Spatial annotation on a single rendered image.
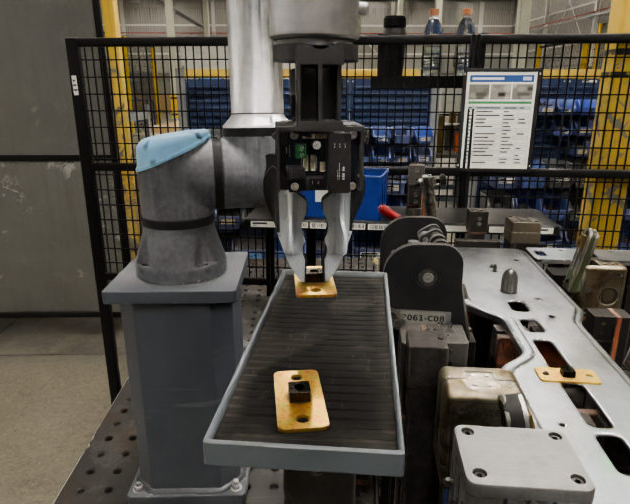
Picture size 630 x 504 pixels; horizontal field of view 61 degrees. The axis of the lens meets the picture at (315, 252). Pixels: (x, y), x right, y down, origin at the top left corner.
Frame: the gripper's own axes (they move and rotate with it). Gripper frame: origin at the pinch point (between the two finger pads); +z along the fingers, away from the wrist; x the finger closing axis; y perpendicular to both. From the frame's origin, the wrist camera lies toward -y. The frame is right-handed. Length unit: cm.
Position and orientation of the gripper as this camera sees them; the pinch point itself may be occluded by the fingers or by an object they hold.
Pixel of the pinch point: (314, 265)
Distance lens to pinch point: 52.6
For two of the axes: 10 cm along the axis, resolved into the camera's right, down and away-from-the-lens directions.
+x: 10.0, -0.2, 0.6
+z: 0.0, 9.6, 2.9
